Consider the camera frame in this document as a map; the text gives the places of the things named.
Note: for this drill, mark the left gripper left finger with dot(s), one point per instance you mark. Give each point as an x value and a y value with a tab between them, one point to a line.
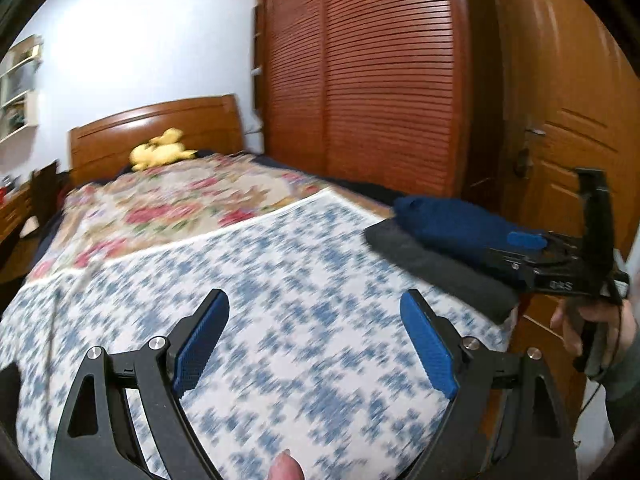
96	437

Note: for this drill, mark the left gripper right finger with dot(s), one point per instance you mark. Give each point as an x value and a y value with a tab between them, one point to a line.
504	418

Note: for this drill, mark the navy blue suit jacket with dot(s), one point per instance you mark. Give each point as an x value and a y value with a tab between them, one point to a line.
463	230

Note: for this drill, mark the wooden bedroom door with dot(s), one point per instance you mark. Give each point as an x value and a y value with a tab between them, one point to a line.
571	99

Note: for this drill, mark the person left hand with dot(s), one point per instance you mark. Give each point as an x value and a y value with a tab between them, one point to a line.
285	467

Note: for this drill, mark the folded black garment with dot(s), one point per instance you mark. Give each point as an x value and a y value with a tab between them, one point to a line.
10	387

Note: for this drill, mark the folded dark grey garment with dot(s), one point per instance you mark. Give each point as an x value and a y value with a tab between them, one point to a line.
488	296

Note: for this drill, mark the blue floral white bedsheet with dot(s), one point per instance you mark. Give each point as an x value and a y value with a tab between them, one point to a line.
313	360

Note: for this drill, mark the red floral beige blanket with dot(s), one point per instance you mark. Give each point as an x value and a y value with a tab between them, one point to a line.
162	205

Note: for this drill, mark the long wooden desk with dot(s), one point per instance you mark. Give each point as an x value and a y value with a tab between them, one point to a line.
15	210

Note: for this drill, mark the dark wooden chair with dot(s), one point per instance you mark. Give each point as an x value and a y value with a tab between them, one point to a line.
42	202

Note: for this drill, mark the wooden louvered wardrobe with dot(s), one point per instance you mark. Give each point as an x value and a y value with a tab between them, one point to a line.
377	91

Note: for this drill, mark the yellow plush toy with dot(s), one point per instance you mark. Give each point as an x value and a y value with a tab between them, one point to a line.
160	151

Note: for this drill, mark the wooden bed headboard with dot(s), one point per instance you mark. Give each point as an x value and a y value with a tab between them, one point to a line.
101	149

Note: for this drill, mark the white wall shelf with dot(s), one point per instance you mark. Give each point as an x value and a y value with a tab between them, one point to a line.
19	70

